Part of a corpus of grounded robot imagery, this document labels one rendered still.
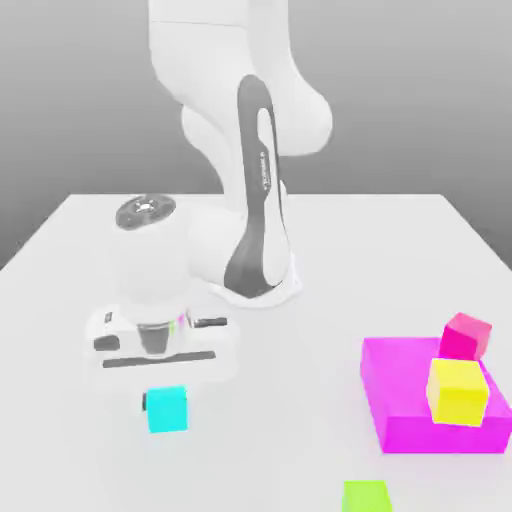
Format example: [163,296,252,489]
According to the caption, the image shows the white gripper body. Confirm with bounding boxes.
[81,334,241,390]

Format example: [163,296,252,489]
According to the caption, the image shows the small cyan cube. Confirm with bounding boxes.
[142,385,189,435]

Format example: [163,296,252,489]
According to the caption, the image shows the small pink cube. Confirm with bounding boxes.
[438,312,494,362]

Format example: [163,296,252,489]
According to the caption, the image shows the small lime green cube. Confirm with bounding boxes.
[341,480,394,512]

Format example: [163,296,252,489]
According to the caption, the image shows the small yellow cube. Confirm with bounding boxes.
[425,357,490,428]

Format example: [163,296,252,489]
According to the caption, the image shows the large magenta box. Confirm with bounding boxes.
[358,336,512,455]

